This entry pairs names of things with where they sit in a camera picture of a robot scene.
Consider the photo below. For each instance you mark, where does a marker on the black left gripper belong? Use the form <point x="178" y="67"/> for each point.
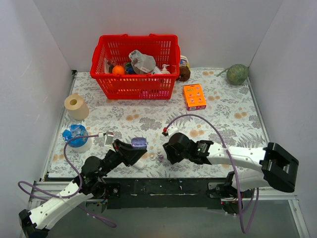
<point x="123" y="151"/>

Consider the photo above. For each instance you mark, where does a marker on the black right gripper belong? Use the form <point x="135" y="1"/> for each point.
<point x="170" y="153"/>

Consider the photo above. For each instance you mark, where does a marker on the lavender earbud charging case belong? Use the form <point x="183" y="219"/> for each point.
<point x="139" y="143"/>

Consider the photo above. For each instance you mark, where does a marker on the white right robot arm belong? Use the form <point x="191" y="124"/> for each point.
<point x="265" y="166"/>

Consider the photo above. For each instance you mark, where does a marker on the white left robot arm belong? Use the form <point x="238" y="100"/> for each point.
<point x="67" y="196"/>

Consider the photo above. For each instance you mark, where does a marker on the white earbud charging case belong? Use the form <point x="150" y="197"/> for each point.
<point x="139" y="165"/>

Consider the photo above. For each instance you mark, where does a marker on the blue wrapped tissue roll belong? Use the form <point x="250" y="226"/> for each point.
<point x="74" y="135"/>

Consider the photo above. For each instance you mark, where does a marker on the orange snack box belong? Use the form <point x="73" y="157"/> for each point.
<point x="194" y="97"/>

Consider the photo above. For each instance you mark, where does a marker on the beige paper roll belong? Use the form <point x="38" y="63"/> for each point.
<point x="76" y="106"/>

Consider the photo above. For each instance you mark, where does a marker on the floral patterned table mat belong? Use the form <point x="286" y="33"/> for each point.
<point x="230" y="117"/>

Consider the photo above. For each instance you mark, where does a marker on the dark green toy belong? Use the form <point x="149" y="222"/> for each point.
<point x="129" y="68"/>

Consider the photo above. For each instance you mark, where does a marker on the orange fruit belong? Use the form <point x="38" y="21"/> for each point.
<point x="118" y="69"/>

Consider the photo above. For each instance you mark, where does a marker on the brown jar with label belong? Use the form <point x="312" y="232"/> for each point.
<point x="184" y="69"/>

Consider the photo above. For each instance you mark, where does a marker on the white pump bottle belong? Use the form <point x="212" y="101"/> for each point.
<point x="164" y="69"/>

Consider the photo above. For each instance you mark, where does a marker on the grey crumpled bag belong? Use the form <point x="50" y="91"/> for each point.
<point x="142" y="63"/>

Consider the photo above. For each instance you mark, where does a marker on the green melon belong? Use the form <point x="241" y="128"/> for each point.
<point x="236" y="74"/>

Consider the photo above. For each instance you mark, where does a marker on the red plastic shopping basket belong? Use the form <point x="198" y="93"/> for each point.
<point x="116" y="48"/>

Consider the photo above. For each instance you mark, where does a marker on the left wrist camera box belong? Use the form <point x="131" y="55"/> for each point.
<point x="108" y="139"/>

